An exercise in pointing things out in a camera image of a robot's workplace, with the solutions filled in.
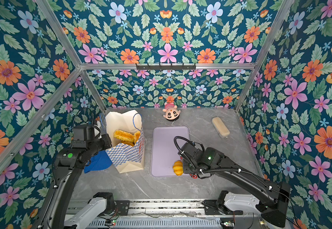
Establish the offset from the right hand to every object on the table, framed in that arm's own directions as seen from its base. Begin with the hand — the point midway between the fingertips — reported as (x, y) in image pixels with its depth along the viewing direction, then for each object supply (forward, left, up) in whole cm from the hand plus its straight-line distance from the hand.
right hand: (185, 167), depth 71 cm
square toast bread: (+23, +38, -6) cm, 45 cm away
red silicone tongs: (-6, -4, +5) cm, 9 cm away
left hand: (+12, +37, +12) cm, 41 cm away
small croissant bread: (+6, +4, -14) cm, 15 cm away
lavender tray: (+17, +13, -15) cm, 26 cm away
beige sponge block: (+36, -28, -14) cm, 48 cm away
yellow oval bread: (+25, +30, -8) cm, 40 cm away
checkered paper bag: (+7, +33, -3) cm, 34 cm away
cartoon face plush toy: (+45, +8, -8) cm, 47 cm away
